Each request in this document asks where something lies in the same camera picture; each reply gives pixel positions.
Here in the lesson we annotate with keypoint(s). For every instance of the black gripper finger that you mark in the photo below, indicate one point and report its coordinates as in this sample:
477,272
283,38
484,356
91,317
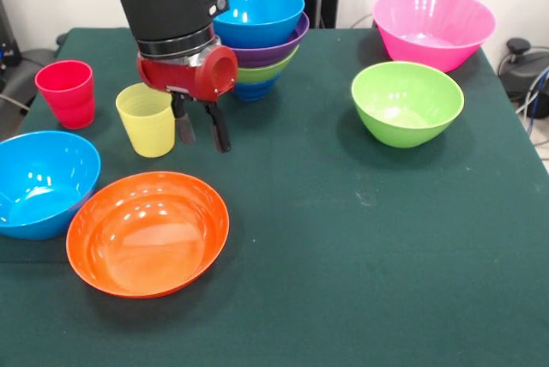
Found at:
184,120
219,127

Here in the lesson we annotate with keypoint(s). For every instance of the red plastic cup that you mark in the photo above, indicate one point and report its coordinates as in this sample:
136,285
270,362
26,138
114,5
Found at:
66,94

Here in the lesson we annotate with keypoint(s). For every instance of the purple plastic bowl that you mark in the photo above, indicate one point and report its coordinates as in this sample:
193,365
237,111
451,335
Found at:
266,52

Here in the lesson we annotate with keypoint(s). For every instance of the dark green tablecloth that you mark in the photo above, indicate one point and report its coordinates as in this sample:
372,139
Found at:
279,332

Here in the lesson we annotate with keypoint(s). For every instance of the light blue plastic bowl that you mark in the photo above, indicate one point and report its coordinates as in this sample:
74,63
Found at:
43,182
261,11

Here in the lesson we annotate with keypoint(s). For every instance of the small dark blue bowl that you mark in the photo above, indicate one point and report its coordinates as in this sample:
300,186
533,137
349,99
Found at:
253,92

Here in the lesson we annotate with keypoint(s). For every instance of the yellow plastic cup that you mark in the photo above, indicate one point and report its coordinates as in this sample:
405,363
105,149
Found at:
143,124

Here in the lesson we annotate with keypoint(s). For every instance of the large magenta plastic bowl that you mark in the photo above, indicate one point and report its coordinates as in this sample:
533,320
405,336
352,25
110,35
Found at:
433,24

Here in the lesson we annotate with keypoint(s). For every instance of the orange plastic bowl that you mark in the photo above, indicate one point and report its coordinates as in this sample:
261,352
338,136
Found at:
148,238

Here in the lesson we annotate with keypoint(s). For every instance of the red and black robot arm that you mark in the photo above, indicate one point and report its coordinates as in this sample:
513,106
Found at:
171,2

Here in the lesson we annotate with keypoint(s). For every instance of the green plastic bowl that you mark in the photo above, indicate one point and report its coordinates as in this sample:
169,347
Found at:
261,73
407,103

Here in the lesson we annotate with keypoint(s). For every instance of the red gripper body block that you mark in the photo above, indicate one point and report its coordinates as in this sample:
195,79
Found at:
188,77

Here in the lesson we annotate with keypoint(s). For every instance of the black equipment case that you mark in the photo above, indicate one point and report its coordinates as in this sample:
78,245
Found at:
8,41

